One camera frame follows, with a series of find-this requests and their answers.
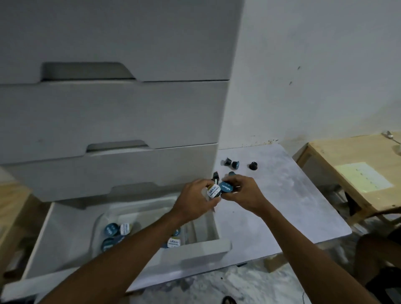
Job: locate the person's left hand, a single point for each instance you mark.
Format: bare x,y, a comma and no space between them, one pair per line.
191,199

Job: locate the person's right hand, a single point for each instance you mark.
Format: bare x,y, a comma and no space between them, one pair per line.
247,194

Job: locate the person's left fingers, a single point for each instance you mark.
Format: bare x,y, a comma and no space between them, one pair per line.
203,186

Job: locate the person's right fingers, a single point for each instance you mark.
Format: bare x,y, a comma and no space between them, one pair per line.
239,181

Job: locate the white lid coffee capsule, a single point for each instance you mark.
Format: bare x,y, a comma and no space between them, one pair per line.
213,191

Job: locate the blue lid coffee capsule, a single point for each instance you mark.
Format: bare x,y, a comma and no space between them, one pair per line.
226,187

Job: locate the person's left forearm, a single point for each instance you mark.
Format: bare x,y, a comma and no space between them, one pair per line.
125,256

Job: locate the person's right forearm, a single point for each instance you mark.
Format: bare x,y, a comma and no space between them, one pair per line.
307,256

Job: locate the black coffee capsule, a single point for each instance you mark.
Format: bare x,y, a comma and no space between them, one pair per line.
215,176
253,165
234,163
226,162

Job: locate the pile of coffee capsules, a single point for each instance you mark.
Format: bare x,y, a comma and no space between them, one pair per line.
111,230

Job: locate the clear plastic container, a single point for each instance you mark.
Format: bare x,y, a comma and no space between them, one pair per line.
100,219

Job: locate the light wooden table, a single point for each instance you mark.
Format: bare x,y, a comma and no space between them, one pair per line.
351,153

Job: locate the pale yellow paper sheet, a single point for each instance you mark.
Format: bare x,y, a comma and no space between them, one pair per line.
365,178

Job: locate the small metal object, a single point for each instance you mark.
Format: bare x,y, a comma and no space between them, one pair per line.
390,134

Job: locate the person's leg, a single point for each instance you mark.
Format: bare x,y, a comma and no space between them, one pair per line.
376,260

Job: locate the brown wooden furniture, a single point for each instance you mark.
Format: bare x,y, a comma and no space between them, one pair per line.
12,216

